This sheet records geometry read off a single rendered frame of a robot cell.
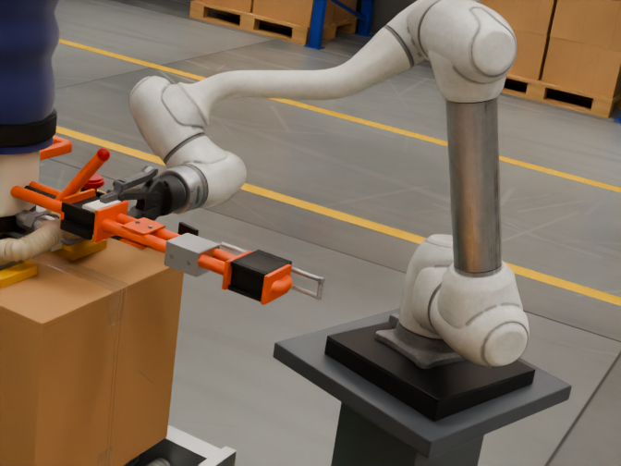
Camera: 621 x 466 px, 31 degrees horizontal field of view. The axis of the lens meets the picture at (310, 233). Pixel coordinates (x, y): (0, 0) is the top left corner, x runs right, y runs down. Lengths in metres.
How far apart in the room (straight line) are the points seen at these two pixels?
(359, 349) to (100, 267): 0.71
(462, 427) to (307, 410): 1.53
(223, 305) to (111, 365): 2.50
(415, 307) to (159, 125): 0.72
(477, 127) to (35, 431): 1.00
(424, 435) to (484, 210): 0.49
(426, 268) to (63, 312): 0.90
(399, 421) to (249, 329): 2.06
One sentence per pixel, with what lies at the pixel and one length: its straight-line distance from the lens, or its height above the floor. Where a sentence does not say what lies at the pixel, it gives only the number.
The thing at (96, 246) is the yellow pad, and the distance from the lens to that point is 2.21.
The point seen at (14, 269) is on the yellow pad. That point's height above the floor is 1.10.
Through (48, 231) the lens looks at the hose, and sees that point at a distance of 2.06.
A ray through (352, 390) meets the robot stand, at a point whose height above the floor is 0.75.
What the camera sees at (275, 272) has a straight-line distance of 1.81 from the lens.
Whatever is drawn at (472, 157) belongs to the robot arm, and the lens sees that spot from 2.24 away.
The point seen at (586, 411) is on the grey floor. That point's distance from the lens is 4.32.
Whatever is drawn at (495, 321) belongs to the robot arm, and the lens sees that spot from 2.33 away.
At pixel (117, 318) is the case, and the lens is 2.09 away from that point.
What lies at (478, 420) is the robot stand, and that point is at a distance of 2.49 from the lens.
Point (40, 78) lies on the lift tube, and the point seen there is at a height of 1.42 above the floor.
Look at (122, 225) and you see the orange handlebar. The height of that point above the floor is 1.22.
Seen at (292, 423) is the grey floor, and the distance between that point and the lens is 3.84.
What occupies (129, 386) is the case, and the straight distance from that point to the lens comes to 2.20.
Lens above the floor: 1.93
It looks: 21 degrees down
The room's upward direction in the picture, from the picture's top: 8 degrees clockwise
